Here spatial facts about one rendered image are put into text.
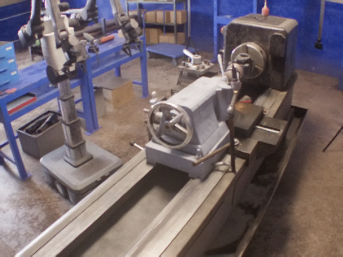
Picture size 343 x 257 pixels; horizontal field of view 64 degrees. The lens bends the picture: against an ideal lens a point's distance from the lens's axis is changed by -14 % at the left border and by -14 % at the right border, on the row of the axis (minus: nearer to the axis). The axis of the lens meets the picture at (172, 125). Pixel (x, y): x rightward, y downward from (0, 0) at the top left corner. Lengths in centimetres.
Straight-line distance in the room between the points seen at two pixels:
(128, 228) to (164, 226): 22
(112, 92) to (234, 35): 202
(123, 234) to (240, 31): 170
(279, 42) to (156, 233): 161
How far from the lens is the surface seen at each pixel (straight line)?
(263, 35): 238
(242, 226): 186
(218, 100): 159
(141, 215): 147
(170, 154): 147
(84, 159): 266
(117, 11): 203
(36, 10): 202
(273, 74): 244
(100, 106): 389
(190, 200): 136
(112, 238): 139
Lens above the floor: 176
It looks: 29 degrees down
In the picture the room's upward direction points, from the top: 2 degrees counter-clockwise
